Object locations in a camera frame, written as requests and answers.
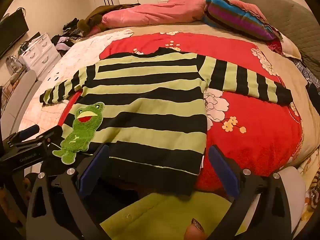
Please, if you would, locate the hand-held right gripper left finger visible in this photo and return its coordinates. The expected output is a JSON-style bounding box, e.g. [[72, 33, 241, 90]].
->
[[26, 144, 110, 240]]

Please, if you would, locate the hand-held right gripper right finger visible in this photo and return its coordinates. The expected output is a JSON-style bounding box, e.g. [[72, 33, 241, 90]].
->
[[207, 144, 293, 240]]

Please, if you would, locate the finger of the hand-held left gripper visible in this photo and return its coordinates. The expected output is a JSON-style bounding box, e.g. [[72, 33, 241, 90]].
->
[[14, 125, 63, 153], [4, 124, 40, 146]]

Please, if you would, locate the green black striped frog sweater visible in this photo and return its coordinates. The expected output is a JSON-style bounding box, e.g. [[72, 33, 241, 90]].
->
[[40, 47, 293, 196]]

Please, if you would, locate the pile of dark clothes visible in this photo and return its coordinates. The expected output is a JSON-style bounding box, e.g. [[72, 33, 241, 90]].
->
[[51, 17, 83, 52]]

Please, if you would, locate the person's right hand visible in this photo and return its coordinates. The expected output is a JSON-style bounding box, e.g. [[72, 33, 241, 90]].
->
[[184, 217, 208, 240]]

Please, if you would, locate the white chair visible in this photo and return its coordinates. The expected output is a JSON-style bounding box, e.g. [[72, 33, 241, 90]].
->
[[0, 70, 43, 133]]

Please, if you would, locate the red floral blanket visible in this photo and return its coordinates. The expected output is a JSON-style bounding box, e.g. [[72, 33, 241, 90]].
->
[[59, 32, 304, 193]]

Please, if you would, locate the white chest of drawers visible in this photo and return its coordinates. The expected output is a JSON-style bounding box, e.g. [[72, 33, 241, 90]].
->
[[19, 32, 62, 69]]

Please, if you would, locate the black television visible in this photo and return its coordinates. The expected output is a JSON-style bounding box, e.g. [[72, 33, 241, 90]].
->
[[0, 9, 29, 58]]

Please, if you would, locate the brown coat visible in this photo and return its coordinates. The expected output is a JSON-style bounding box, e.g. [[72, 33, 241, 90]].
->
[[77, 4, 142, 32]]

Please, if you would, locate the blue white patterned cloth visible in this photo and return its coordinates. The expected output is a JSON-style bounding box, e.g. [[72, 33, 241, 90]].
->
[[294, 59, 320, 85]]

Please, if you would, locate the white pillow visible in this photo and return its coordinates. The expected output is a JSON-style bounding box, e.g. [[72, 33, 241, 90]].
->
[[280, 39, 302, 60]]

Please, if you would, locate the colourful striped pillow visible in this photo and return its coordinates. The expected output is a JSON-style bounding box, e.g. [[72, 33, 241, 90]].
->
[[203, 0, 283, 42]]

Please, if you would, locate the pink duvet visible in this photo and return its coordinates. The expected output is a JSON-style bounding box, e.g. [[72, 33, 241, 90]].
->
[[101, 0, 208, 29]]

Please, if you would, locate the grey quilted headboard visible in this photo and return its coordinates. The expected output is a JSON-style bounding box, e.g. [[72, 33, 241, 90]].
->
[[239, 0, 320, 68]]

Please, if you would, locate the white rounded bed frame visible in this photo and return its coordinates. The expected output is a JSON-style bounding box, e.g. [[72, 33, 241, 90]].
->
[[272, 166, 307, 230]]

